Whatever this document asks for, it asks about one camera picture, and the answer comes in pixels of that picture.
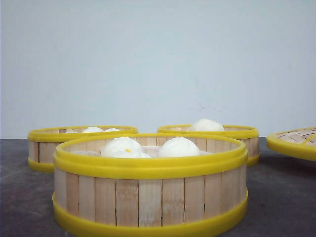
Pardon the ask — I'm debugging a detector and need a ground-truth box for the white bun yellow dot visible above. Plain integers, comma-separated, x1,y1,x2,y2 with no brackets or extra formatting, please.
111,149,151,158

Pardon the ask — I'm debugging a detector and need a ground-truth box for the large white bun right basket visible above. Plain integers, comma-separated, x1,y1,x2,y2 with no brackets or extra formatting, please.
189,118,225,131

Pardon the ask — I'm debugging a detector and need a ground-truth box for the bamboo steamer basket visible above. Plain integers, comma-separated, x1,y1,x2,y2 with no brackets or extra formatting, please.
52,133,248,237
157,124,260,166
28,125,138,173

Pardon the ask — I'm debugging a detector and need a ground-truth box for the white bun front left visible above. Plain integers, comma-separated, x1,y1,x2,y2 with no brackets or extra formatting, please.
101,137,144,157

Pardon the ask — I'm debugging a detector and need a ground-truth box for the white bun front right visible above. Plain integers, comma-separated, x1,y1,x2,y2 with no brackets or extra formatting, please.
158,137,200,158

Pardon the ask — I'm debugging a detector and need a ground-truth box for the woven bamboo steamer lid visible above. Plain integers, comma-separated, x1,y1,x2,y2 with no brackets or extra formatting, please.
266,127,316,161

